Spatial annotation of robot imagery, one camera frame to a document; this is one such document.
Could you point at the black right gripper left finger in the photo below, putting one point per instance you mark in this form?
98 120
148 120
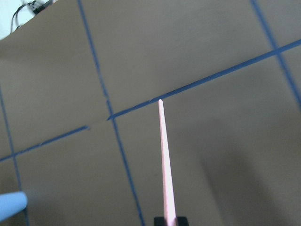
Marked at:
159 221

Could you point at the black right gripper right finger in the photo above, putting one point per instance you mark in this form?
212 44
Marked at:
182 221

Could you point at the pink chopstick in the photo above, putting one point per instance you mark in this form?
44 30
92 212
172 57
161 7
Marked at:
168 192

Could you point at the blue ribbed paper cup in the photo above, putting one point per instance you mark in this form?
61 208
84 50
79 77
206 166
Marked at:
11 204

